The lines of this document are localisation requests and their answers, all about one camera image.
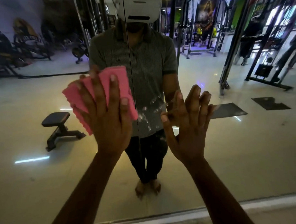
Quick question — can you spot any person's right hand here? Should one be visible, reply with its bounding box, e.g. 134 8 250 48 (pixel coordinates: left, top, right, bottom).
159 83 215 166

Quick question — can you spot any person's left hand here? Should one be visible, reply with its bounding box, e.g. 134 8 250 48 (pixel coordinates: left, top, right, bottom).
69 64 135 159

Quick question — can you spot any pink cloth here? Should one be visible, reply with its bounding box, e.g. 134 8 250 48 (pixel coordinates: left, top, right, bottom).
60 63 140 137

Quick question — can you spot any large wall mirror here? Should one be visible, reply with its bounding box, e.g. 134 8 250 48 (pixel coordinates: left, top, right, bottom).
0 0 296 224

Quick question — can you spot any person's right forearm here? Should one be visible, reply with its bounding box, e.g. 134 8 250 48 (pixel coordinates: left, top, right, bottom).
183 157 264 224

